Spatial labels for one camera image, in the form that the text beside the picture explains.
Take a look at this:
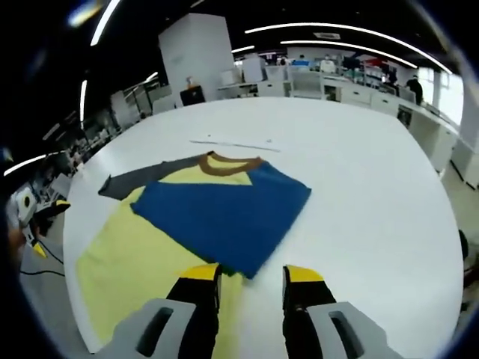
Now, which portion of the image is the long white lab counter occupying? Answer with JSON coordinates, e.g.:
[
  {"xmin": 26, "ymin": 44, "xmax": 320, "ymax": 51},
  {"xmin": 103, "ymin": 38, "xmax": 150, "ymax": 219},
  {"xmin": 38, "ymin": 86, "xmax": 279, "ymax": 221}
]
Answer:
[{"xmin": 257, "ymin": 69, "xmax": 463, "ymax": 177}]

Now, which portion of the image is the black cabinet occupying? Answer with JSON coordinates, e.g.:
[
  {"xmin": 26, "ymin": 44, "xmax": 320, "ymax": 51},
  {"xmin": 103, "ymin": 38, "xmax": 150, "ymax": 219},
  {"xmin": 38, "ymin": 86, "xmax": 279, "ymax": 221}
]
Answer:
[{"xmin": 180, "ymin": 85, "xmax": 207, "ymax": 108}]

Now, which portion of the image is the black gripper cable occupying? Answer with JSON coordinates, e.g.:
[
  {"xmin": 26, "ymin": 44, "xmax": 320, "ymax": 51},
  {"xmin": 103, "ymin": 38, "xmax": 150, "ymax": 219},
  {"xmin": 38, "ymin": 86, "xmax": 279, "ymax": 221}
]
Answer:
[{"xmin": 18, "ymin": 239, "xmax": 65, "ymax": 277}]

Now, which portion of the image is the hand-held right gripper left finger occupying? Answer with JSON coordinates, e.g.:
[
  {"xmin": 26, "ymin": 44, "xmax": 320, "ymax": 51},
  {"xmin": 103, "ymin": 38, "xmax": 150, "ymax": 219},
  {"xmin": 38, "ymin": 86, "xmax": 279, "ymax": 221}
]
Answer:
[{"xmin": 93, "ymin": 263, "xmax": 225, "ymax": 359}]

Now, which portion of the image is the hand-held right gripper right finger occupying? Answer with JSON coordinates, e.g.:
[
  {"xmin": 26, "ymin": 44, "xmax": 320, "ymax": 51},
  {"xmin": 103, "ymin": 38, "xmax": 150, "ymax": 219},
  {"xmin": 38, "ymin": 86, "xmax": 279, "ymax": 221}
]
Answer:
[{"xmin": 281, "ymin": 263, "xmax": 405, "ymax": 359}]

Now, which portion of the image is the ceiling strip light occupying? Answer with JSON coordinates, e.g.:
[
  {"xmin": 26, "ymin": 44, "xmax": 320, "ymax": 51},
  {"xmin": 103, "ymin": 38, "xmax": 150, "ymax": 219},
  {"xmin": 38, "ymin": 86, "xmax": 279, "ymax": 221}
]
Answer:
[
  {"xmin": 91, "ymin": 0, "xmax": 121, "ymax": 47},
  {"xmin": 244, "ymin": 22, "xmax": 452, "ymax": 74},
  {"xmin": 279, "ymin": 39, "xmax": 419, "ymax": 70}
]

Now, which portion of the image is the person's left hand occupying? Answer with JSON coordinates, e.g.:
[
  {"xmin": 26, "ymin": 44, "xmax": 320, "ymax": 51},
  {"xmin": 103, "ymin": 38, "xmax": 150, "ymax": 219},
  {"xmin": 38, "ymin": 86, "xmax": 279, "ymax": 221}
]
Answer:
[{"xmin": 6, "ymin": 226, "xmax": 25, "ymax": 269}]

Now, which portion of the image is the yellow blue grey garment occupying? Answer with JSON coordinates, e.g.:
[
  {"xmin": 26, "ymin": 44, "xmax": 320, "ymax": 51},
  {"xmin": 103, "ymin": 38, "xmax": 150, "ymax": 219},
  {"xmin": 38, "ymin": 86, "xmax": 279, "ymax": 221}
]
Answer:
[{"xmin": 76, "ymin": 150, "xmax": 312, "ymax": 359}]

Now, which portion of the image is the white square pillar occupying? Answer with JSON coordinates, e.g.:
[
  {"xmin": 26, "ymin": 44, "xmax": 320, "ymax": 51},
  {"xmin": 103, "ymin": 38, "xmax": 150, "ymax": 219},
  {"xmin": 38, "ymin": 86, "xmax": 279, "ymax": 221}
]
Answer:
[{"xmin": 156, "ymin": 12, "xmax": 236, "ymax": 110}]

